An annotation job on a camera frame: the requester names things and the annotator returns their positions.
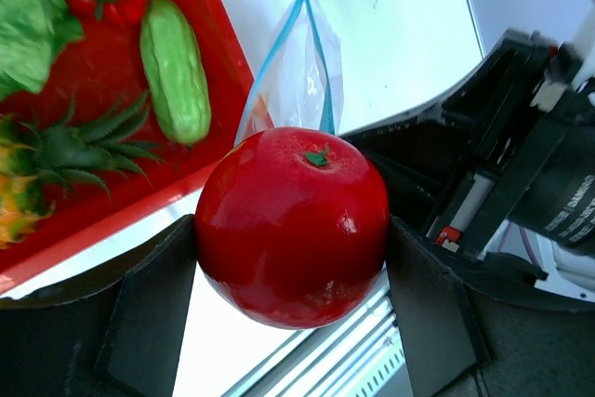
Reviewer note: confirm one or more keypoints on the clear zip top bag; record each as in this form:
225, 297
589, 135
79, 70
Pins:
300, 81

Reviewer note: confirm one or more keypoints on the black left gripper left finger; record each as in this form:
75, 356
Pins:
113, 330

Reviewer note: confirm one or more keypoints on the green lettuce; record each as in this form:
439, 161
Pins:
33, 34

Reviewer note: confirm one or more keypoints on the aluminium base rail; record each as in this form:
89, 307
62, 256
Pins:
355, 356

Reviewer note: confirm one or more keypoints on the green cucumber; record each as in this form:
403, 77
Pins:
172, 63

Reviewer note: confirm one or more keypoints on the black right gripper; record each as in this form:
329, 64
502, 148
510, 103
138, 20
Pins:
502, 162

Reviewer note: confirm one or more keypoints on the red tomato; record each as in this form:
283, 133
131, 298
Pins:
291, 227

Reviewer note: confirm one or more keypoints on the small pineapple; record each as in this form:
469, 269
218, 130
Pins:
64, 154

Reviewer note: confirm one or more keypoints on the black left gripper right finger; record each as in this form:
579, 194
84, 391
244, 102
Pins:
468, 331

